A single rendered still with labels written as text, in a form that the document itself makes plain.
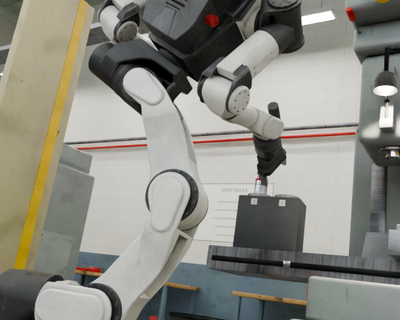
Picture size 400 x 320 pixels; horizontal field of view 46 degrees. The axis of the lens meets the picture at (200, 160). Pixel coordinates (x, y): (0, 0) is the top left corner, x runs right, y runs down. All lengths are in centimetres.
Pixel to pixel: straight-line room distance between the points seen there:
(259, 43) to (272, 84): 585
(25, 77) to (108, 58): 117
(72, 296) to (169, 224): 30
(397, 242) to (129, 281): 73
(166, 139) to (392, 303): 73
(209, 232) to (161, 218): 563
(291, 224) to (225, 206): 516
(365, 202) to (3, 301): 139
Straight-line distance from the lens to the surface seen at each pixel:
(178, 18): 134
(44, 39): 272
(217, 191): 691
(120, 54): 146
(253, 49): 128
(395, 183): 206
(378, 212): 204
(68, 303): 127
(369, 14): 175
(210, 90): 125
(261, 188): 173
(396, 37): 174
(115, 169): 821
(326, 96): 674
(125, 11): 154
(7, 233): 250
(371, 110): 167
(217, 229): 677
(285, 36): 134
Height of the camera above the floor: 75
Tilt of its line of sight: 16 degrees up
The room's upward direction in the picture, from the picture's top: 9 degrees clockwise
